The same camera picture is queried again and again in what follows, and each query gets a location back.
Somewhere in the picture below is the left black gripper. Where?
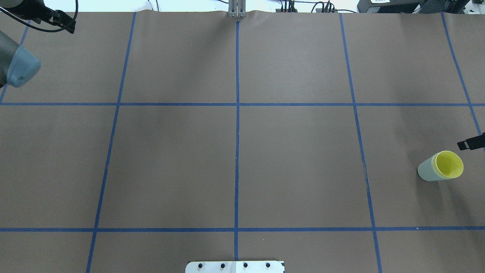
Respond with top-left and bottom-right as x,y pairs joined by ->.
0,0 -> 77,34

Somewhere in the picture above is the yellow cup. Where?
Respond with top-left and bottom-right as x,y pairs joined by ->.
431,151 -> 464,179

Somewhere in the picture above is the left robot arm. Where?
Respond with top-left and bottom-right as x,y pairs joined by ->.
0,0 -> 79,88

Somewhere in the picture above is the green cup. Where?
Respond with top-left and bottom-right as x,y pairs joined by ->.
417,155 -> 442,182

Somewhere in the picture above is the aluminium frame post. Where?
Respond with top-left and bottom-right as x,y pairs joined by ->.
227,0 -> 247,18

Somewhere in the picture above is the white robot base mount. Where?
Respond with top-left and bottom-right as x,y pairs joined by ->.
185,260 -> 285,273

